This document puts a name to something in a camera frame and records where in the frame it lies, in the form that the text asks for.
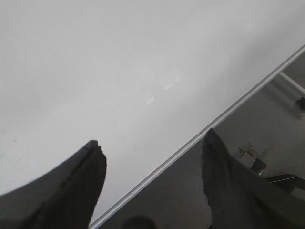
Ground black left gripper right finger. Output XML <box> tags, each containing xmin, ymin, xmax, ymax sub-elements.
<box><xmin>202</xmin><ymin>129</ymin><xmax>305</xmax><ymax>229</ymax></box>

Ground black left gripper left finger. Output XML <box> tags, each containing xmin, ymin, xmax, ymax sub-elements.
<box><xmin>0</xmin><ymin>140</ymin><xmax>107</xmax><ymax>229</ymax></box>

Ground torn tape scraps on floor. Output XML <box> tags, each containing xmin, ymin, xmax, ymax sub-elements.
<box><xmin>237</xmin><ymin>142</ymin><xmax>271</xmax><ymax>176</ymax></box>

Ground black device with round dial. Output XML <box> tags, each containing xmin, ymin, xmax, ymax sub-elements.
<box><xmin>264</xmin><ymin>174</ymin><xmax>305</xmax><ymax>194</ymax></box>

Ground white stand leg with caster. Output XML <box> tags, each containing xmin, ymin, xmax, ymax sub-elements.
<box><xmin>279</xmin><ymin>72</ymin><xmax>305</xmax><ymax>111</ymax></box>

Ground white whiteboard with aluminium frame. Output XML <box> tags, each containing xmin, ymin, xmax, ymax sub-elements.
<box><xmin>0</xmin><ymin>0</ymin><xmax>305</xmax><ymax>228</ymax></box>

